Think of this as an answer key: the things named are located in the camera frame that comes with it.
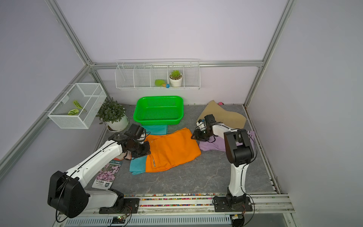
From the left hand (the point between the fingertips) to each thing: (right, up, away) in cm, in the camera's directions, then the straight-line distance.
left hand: (149, 153), depth 80 cm
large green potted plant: (-27, +24, +9) cm, 37 cm away
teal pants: (-8, -8, +6) cm, 13 cm away
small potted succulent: (+14, +47, +10) cm, 50 cm away
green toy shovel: (+3, +45, +19) cm, 49 cm away
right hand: (+27, +7, +18) cm, 33 cm away
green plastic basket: (+1, +27, +36) cm, 45 cm away
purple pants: (+40, +3, +13) cm, 42 cm away
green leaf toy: (-39, +24, -5) cm, 46 cm away
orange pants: (+9, -1, +10) cm, 14 cm away
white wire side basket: (-39, +34, +7) cm, 53 cm away
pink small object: (+51, +33, +44) cm, 75 cm away
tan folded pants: (+54, +20, +29) cm, 65 cm away
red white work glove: (-7, +3, -15) cm, 17 cm away
